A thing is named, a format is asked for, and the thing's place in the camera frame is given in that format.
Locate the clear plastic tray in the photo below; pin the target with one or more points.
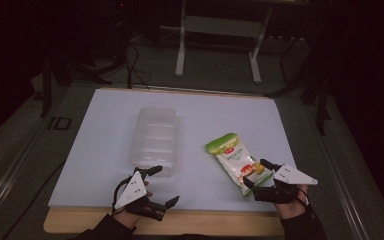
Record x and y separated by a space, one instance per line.
155 140

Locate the white metal stand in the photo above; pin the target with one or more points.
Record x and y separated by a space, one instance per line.
180 50

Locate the person's right hand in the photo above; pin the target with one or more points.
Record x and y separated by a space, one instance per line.
293 210

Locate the black rectangular floor plate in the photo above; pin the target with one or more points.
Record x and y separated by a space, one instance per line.
60 123

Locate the person's left hand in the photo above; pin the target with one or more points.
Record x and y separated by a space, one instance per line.
128 218

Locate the green and white snack packet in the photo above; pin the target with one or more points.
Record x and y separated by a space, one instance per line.
235 160

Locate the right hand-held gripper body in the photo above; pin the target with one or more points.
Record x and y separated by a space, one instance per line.
291 176

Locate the grey metal floor rail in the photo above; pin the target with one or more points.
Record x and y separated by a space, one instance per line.
343 186
10 180

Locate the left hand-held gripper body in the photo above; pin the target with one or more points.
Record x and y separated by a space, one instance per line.
131 191

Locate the white table mat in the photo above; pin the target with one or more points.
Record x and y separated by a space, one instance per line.
96 150

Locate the black metal stand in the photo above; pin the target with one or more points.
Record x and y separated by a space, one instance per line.
321 106
46 86

